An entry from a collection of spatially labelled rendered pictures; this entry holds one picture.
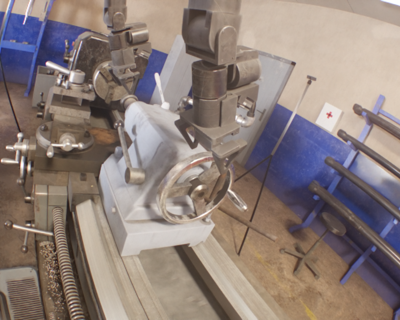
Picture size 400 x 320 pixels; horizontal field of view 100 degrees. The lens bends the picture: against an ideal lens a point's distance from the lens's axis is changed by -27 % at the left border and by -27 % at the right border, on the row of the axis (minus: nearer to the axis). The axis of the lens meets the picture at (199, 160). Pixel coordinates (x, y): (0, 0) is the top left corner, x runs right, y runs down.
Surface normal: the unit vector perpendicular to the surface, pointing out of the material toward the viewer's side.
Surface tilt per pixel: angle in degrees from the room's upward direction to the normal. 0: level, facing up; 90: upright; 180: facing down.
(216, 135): 30
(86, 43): 90
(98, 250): 36
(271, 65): 90
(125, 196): 61
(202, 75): 115
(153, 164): 76
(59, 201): 90
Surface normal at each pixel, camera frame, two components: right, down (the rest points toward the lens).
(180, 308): 0.39, -0.80
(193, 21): -0.56, -0.23
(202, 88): -0.37, 0.63
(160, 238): 0.50, 0.53
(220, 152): -0.01, -0.73
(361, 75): -0.77, -0.08
